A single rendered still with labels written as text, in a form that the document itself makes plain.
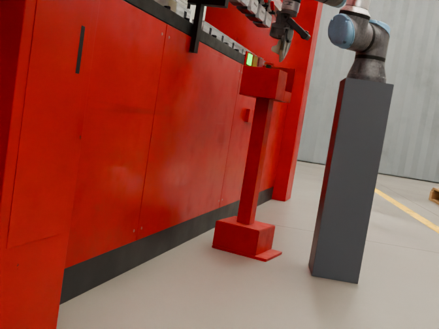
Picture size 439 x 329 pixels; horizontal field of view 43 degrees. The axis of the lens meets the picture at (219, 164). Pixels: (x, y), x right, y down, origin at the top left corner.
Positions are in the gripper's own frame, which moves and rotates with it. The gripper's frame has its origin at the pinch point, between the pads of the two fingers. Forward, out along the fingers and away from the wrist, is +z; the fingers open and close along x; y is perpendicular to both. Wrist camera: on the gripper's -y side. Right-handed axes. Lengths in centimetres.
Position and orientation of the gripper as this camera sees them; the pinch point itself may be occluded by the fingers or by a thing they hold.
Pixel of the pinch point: (282, 59)
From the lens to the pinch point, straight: 242.0
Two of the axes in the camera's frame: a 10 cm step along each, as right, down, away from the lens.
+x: -4.3, 0.1, -9.0
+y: -8.7, -2.6, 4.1
